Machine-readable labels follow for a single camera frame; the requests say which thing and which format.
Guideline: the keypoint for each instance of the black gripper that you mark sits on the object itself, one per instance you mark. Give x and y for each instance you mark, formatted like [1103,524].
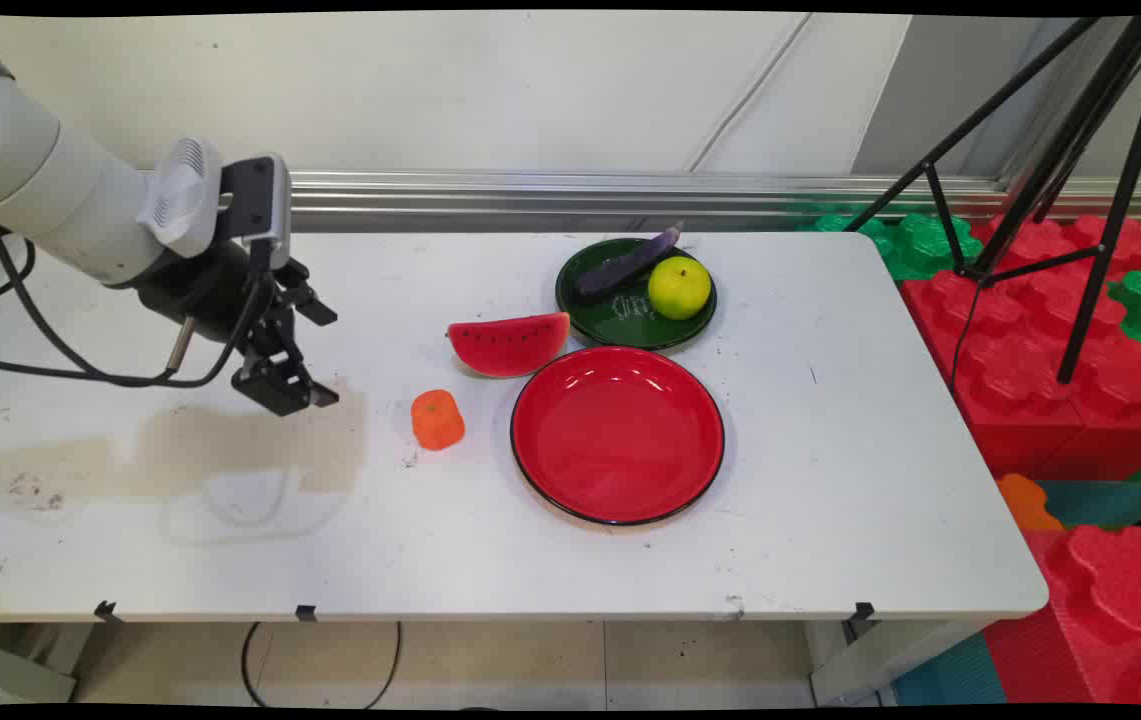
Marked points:
[210,290]

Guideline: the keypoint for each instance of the purple toy eggplant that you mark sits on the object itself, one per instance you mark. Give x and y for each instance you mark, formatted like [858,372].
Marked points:
[620,268]

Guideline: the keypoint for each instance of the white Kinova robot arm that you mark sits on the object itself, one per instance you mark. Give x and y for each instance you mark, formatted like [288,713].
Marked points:
[40,190]

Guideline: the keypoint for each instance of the orange toy fruit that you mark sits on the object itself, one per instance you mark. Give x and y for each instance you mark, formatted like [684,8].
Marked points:
[437,420]

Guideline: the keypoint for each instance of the red toy watermelon slice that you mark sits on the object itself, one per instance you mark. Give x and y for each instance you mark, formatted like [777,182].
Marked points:
[508,348]

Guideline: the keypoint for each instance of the black table edge clip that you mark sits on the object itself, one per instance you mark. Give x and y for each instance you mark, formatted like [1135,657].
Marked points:
[863,611]
[107,611]
[306,612]

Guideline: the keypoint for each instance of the dark green plate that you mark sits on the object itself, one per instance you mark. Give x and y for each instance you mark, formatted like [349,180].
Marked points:
[610,320]

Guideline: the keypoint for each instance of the red plate with black rim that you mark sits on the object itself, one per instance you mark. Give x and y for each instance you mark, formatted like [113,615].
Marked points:
[618,435]

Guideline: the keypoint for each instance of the yellow-green toy apple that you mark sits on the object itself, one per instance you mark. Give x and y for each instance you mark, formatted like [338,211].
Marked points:
[679,288]

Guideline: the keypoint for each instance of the white table leg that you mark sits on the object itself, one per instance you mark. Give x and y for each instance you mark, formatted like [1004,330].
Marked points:
[880,655]

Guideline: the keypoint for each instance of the large red foam block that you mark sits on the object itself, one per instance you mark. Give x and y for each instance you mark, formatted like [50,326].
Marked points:
[1020,360]

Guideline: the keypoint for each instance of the orange foam piece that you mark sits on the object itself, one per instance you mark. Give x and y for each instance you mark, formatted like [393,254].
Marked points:
[1026,503]

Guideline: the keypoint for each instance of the black tripod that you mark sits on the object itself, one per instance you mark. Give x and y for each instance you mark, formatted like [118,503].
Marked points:
[1090,150]

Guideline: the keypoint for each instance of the teal foam mat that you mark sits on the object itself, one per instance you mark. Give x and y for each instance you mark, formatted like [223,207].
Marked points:
[1110,500]

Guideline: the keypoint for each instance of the black silver wrist camera box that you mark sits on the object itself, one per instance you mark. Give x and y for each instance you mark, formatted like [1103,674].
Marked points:
[255,200]

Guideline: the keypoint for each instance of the aluminium wall rail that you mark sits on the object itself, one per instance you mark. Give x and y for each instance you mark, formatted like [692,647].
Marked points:
[630,195]

